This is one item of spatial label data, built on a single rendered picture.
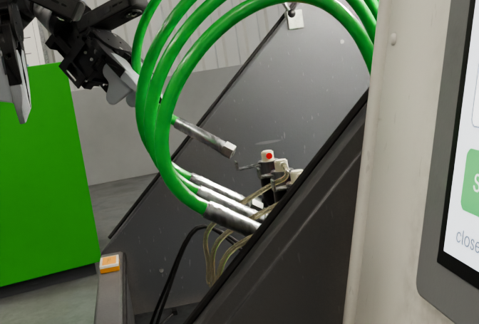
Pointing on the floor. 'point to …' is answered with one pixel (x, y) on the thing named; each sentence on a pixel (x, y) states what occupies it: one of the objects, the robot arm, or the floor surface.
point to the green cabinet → (44, 191)
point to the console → (398, 147)
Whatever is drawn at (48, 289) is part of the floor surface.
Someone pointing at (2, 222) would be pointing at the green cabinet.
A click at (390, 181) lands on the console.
